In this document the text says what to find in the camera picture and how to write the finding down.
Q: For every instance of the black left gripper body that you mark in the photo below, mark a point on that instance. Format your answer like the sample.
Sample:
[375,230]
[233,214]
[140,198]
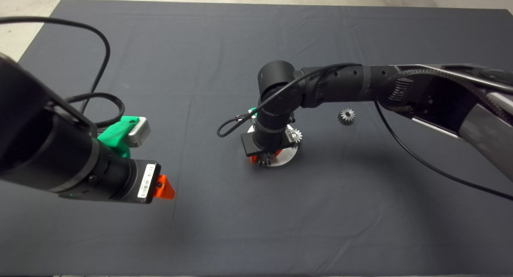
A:
[140,180]

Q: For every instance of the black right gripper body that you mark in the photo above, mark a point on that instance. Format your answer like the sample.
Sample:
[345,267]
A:
[250,144]

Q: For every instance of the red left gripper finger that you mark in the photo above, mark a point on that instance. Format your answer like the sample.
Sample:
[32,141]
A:
[163,191]

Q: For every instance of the small steel gear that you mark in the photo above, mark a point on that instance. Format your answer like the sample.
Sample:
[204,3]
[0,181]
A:
[295,136]
[346,116]

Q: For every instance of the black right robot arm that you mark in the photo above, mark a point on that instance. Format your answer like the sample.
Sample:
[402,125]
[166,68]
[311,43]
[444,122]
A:
[340,84]

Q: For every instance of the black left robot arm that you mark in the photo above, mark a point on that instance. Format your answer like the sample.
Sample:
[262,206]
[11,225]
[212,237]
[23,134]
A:
[40,140]

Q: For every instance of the round metal plate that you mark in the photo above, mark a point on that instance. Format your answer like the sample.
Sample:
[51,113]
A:
[286,156]

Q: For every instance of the dark grey table cloth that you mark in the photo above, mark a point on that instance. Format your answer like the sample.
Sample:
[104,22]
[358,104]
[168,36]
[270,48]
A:
[240,229]

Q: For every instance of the green right camera mount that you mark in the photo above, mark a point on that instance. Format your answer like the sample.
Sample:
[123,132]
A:
[253,110]

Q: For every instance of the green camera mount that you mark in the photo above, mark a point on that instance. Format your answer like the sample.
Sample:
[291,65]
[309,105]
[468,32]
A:
[114,136]
[253,110]

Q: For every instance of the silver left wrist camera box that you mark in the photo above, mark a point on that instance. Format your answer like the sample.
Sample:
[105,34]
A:
[139,132]

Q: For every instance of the green left camera mount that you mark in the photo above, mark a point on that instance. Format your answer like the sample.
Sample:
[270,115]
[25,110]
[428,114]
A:
[114,136]

